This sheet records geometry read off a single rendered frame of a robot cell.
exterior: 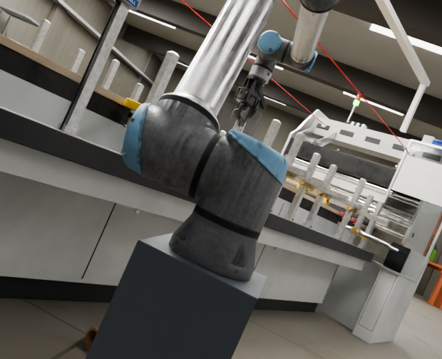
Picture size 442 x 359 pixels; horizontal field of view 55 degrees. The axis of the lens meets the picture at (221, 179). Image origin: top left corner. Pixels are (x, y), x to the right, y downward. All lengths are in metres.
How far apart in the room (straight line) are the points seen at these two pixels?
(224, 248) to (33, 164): 0.79
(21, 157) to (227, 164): 0.77
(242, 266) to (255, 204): 0.13
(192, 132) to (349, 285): 3.40
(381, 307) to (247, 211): 3.14
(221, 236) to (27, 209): 1.03
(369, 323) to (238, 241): 3.16
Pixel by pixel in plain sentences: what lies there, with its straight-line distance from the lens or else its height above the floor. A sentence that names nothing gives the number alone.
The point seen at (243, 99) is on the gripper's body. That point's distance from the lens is 1.79.
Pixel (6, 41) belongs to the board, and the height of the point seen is 0.89.
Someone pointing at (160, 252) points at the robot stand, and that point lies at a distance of 0.81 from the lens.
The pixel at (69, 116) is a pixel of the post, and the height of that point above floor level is 0.75.
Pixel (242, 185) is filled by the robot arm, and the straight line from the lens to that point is 0.83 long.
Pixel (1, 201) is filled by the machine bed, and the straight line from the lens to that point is 1.68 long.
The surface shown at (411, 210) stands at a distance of 3.91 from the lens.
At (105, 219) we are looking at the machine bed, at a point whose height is 0.40.
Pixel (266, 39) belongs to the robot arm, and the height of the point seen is 1.33.
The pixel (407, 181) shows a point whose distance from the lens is 3.97.
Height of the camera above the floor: 0.77
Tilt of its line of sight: level
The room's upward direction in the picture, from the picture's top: 24 degrees clockwise
